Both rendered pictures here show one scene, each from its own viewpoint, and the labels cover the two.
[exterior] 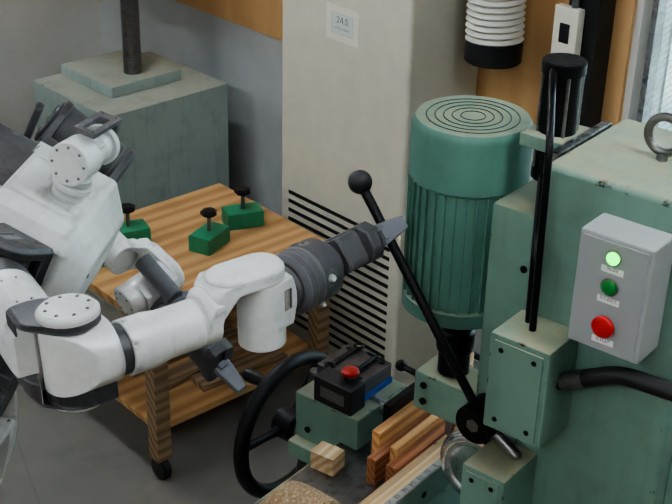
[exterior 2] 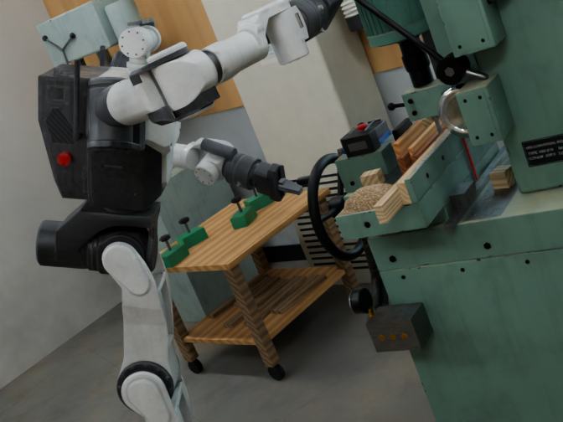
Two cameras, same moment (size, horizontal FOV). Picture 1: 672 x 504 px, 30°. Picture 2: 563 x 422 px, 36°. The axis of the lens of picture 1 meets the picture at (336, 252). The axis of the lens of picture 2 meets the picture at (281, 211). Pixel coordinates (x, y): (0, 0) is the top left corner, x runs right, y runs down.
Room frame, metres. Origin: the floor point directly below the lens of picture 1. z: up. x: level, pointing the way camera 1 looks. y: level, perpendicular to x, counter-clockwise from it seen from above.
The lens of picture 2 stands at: (-0.32, 0.27, 1.48)
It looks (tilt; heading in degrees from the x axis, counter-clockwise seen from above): 16 degrees down; 359
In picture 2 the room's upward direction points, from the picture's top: 22 degrees counter-clockwise
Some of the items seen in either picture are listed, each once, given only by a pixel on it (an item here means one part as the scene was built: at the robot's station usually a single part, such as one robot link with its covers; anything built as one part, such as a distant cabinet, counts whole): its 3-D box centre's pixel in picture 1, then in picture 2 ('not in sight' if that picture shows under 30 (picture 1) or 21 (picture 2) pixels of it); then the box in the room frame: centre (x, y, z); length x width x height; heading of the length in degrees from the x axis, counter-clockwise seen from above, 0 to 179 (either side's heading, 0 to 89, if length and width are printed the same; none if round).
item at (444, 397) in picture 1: (460, 399); (437, 100); (1.67, -0.21, 1.03); 0.14 x 0.07 x 0.09; 52
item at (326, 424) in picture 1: (351, 409); (374, 162); (1.79, -0.03, 0.91); 0.15 x 0.14 x 0.09; 142
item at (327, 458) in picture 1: (327, 458); (372, 178); (1.65, 0.00, 0.92); 0.04 x 0.04 x 0.03; 57
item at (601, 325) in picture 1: (602, 327); not in sight; (1.34, -0.33, 1.36); 0.03 x 0.01 x 0.03; 52
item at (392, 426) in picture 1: (404, 429); (412, 146); (1.70, -0.12, 0.94); 0.16 x 0.02 x 0.08; 142
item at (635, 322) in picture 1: (620, 288); not in sight; (1.37, -0.36, 1.40); 0.10 x 0.06 x 0.16; 52
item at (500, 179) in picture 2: not in sight; (503, 177); (1.58, -0.27, 0.82); 0.04 x 0.04 x 0.04; 38
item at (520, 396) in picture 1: (529, 379); (469, 12); (1.43, -0.27, 1.23); 0.09 x 0.08 x 0.15; 52
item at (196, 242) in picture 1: (189, 309); (250, 272); (3.13, 0.42, 0.32); 0.66 x 0.57 x 0.64; 132
